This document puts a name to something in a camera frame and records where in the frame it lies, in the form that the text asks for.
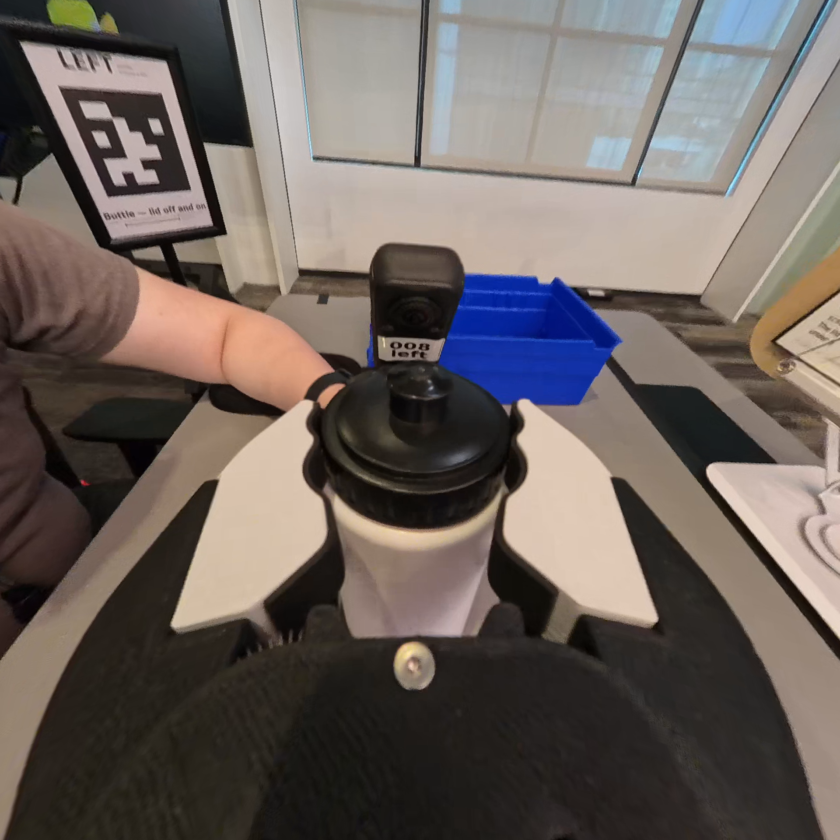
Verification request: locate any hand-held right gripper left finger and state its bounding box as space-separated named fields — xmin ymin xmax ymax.
xmin=169 ymin=399 xmax=347 ymax=634

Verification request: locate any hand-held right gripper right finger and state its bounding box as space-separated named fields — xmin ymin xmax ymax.
xmin=489 ymin=398 xmax=659 ymax=630

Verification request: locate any blue plastic storage bin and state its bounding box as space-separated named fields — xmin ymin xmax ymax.
xmin=366 ymin=274 xmax=622 ymax=406

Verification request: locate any white plastic bottle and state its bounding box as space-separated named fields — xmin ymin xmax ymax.
xmin=331 ymin=486 xmax=503 ymax=637

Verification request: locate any black bottle lid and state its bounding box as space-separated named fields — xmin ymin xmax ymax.
xmin=320 ymin=364 xmax=511 ymax=529

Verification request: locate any black rectangular table pad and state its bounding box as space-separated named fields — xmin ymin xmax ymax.
xmin=635 ymin=384 xmax=778 ymax=463

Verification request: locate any instruction sheet on stand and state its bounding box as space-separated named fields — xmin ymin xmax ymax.
xmin=707 ymin=252 xmax=840 ymax=641

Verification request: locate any black sign easel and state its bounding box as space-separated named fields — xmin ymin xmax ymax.
xmin=128 ymin=241 xmax=237 ymax=303

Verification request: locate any person's grey shirt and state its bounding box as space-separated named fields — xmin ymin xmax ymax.
xmin=0 ymin=203 xmax=142 ymax=631

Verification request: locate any black framed marker sign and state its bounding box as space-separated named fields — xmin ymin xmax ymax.
xmin=0 ymin=20 xmax=227 ymax=250

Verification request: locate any printed instruction sheet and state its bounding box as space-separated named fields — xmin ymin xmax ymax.
xmin=774 ymin=308 xmax=840 ymax=368

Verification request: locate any yellow green object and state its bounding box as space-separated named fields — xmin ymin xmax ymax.
xmin=46 ymin=0 xmax=120 ymax=35

